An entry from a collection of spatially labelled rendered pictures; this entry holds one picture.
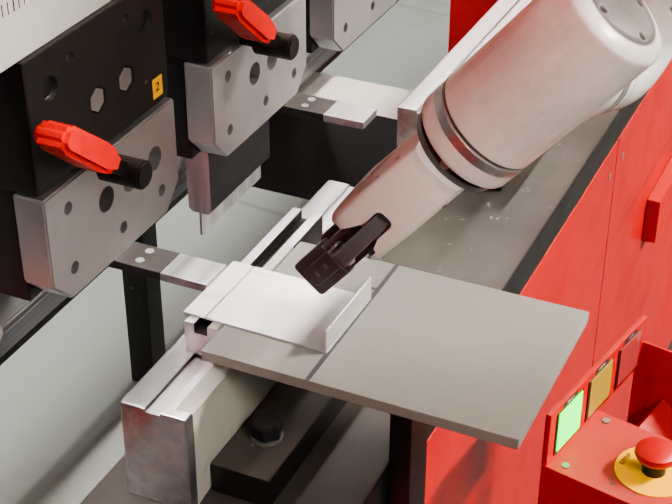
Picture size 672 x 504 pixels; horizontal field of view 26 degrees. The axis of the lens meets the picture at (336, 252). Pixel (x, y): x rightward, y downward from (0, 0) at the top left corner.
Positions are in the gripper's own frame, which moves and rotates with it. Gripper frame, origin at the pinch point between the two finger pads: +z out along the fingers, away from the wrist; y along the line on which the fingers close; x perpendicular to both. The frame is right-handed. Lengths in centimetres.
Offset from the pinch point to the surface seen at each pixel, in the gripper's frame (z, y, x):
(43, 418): 143, -80, -4
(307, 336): 5.6, 3.1, 3.3
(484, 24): 15, -68, -3
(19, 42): -18.0, 28.7, -22.7
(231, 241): 142, -148, -3
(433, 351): -0.5, 0.5, 10.9
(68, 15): -17.8, 24.0, -22.5
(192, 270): 13.7, -1.2, -6.7
